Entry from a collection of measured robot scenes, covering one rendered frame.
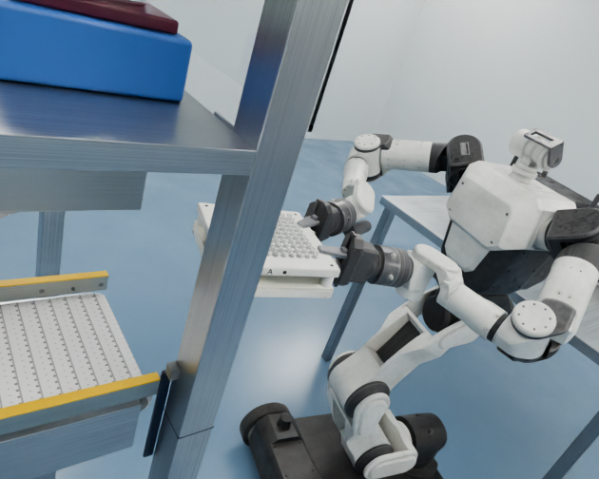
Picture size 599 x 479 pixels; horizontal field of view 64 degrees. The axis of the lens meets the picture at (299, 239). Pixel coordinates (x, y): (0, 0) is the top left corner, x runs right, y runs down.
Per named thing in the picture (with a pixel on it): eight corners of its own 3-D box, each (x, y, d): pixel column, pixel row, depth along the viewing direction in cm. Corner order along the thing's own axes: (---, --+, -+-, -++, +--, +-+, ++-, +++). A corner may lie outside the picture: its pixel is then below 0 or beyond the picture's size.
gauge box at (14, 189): (122, 181, 87) (137, 70, 78) (141, 210, 80) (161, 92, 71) (-24, 179, 74) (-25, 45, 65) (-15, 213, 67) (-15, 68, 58)
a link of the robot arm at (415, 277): (385, 300, 107) (427, 306, 111) (405, 259, 102) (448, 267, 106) (366, 272, 116) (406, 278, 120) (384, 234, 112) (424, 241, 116)
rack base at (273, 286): (215, 296, 89) (218, 286, 87) (191, 229, 108) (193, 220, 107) (331, 297, 99) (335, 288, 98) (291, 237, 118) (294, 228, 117)
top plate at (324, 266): (221, 275, 86) (222, 265, 85) (196, 209, 105) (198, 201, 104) (338, 278, 97) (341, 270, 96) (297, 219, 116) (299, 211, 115)
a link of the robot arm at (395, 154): (360, 125, 150) (434, 130, 142) (361, 161, 158) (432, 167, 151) (350, 145, 142) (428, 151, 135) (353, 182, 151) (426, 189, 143)
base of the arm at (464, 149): (434, 175, 151) (469, 162, 150) (452, 205, 144) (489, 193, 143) (434, 142, 138) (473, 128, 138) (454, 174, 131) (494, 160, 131)
